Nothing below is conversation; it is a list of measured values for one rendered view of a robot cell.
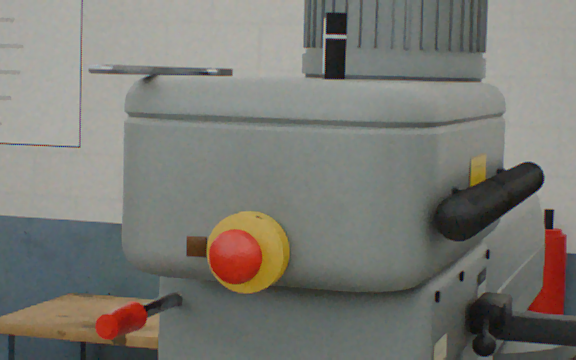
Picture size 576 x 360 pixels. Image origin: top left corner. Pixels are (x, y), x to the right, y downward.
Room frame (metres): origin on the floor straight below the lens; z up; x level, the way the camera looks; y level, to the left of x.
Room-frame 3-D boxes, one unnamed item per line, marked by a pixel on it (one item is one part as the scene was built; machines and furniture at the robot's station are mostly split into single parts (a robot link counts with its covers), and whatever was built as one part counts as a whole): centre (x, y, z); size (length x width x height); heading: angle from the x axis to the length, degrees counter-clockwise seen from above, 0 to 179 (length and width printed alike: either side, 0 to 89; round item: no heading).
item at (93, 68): (1.07, 0.10, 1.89); 0.24 x 0.04 x 0.01; 163
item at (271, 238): (0.97, 0.02, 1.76); 0.06 x 0.02 x 0.06; 73
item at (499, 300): (1.21, -0.20, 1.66); 0.12 x 0.04 x 0.04; 163
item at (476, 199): (1.18, -0.20, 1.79); 0.45 x 0.04 x 0.04; 163
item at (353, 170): (1.20, -0.05, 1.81); 0.47 x 0.26 x 0.16; 163
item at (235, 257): (0.95, 0.03, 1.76); 0.04 x 0.03 x 0.04; 73
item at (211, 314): (1.23, -0.06, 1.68); 0.34 x 0.24 x 0.10; 163
